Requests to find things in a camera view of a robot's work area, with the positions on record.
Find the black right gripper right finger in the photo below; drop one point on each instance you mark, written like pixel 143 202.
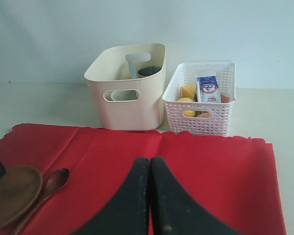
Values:
pixel 174 211

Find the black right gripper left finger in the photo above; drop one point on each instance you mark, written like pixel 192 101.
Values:
pixel 127 212

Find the brown wooden plate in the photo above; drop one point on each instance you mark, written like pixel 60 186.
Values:
pixel 19 189

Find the brown wooden spoon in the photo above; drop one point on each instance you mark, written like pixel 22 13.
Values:
pixel 56 181

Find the red scalloped cloth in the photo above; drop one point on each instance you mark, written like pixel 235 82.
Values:
pixel 234 178

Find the yellow lemon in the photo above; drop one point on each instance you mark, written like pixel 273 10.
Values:
pixel 188 113

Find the pale green ceramic bowl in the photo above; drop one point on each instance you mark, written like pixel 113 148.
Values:
pixel 124 95

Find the yellow cheese wedge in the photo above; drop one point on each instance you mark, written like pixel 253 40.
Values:
pixel 188 91

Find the blue white milk carton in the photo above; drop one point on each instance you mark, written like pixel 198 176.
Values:
pixel 208 89

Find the stainless steel cup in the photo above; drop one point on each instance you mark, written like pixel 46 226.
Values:
pixel 148 71

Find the white woven plastic basket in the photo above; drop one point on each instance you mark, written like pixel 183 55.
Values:
pixel 218 123

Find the cream plastic bin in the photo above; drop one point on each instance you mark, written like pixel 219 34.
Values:
pixel 127 83

